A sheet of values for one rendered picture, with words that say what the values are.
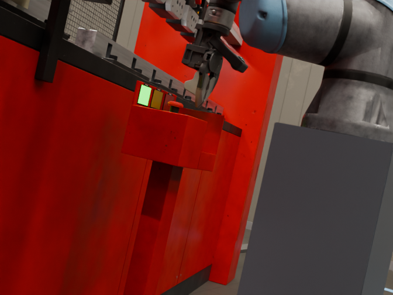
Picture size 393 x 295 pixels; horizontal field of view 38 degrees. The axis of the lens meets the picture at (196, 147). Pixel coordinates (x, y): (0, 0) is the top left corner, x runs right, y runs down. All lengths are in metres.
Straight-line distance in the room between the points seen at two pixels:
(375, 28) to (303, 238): 0.33
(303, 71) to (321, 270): 5.32
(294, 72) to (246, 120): 2.96
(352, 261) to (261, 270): 0.14
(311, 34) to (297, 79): 5.25
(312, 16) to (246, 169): 2.39
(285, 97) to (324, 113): 5.24
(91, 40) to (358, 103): 0.94
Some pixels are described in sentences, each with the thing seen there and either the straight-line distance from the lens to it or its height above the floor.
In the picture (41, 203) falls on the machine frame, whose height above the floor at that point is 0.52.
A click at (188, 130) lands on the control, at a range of 1.32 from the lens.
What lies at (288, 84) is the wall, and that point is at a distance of 6.13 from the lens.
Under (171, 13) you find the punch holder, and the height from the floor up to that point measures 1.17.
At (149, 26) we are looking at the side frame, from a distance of 3.48.
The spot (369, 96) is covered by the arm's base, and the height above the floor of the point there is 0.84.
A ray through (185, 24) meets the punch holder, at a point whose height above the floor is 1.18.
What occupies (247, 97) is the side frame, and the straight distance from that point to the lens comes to 3.24.
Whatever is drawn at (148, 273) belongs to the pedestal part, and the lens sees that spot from 1.43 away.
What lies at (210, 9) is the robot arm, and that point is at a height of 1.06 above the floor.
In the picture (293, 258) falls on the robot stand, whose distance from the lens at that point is 0.86.
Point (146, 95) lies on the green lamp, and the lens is 1.43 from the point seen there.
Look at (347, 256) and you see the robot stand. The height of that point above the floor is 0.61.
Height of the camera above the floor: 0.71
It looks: level
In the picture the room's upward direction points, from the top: 12 degrees clockwise
